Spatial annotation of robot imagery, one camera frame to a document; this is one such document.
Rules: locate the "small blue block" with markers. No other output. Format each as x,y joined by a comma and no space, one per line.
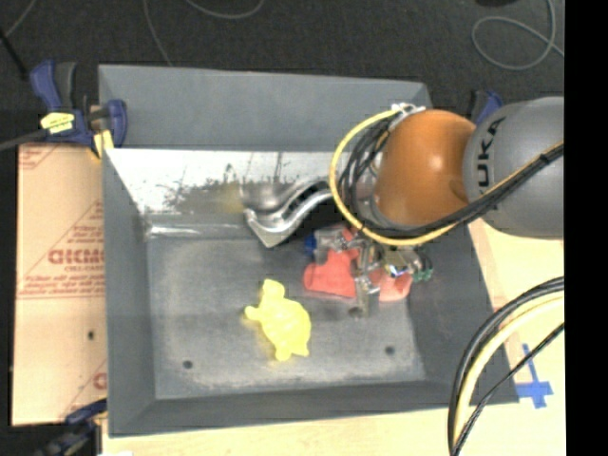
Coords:
309,245

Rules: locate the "brown cardboard board red print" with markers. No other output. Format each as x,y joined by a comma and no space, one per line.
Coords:
57,278

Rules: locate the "yellow toy turtle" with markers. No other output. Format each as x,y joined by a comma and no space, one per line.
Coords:
285,321

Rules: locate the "grey metal bin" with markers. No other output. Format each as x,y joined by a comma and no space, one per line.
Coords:
214,302

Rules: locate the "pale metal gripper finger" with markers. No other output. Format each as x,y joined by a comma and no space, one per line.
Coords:
336,242
368,297

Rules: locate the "red soft toy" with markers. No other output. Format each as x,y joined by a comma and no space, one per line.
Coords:
332,276

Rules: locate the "shiny curved metal tool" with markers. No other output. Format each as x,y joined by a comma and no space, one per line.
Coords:
273,228

